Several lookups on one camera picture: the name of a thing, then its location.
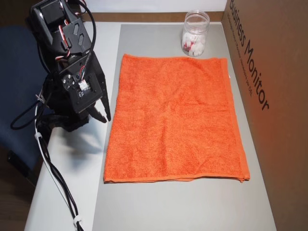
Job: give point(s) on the brown cardboard monitor box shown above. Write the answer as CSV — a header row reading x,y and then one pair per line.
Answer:
x,y
276,72

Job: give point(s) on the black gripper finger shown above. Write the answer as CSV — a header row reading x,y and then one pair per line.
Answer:
x,y
96,115
106,103

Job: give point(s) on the grey table mat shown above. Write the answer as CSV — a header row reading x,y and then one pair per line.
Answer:
x,y
168,207

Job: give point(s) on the clear plastic jar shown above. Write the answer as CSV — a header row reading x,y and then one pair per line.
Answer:
x,y
195,26

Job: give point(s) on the red white paper packet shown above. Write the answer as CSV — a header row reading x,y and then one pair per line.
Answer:
x,y
187,45

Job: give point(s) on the black perforated table clamp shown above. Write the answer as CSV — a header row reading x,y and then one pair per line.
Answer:
x,y
72,126

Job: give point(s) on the orange terry towel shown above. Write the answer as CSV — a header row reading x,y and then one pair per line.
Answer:
x,y
175,115

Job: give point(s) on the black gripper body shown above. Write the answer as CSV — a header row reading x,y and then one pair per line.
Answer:
x,y
84,102

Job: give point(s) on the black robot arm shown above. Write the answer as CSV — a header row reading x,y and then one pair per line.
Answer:
x,y
72,33

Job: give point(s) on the blue office chair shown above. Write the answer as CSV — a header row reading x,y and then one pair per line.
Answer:
x,y
14,72

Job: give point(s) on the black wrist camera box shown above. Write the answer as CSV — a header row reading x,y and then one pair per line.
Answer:
x,y
81,98

